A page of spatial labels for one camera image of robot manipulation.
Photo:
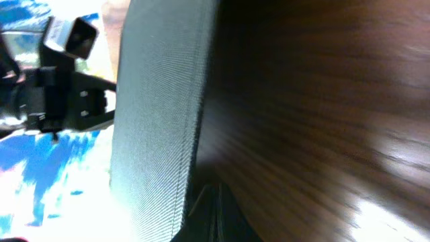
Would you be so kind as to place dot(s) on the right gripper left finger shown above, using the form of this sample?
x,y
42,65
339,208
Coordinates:
x,y
200,223

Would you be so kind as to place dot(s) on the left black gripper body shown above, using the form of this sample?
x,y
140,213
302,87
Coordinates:
x,y
53,97

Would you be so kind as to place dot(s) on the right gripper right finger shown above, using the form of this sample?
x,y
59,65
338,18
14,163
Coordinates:
x,y
232,225

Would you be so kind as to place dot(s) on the black gift box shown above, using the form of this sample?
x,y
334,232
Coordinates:
x,y
162,74

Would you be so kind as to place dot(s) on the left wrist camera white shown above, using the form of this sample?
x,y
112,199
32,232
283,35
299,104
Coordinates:
x,y
72,37

